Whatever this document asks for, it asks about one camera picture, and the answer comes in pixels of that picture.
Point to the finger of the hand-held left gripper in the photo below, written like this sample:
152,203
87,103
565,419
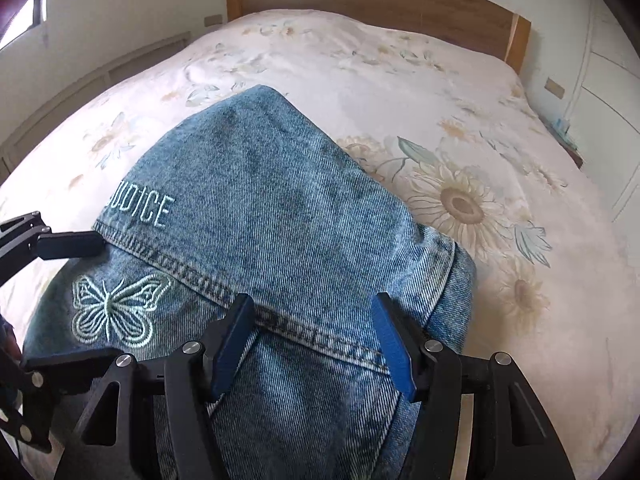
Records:
65,372
70,245

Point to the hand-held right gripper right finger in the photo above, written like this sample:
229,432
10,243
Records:
392,345

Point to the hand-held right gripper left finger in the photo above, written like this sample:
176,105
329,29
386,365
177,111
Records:
231,347

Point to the blue denim jacket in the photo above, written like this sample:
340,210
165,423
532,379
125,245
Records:
280,220

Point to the window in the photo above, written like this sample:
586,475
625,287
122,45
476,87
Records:
30,15

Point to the floral white bedspread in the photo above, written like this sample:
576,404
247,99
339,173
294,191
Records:
375,90

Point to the wooden bedside table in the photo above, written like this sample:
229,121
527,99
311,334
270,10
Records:
567,142

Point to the white wardrobe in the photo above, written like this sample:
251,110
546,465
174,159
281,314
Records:
610,100

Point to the beige wall outlet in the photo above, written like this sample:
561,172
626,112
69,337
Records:
554,87
213,20

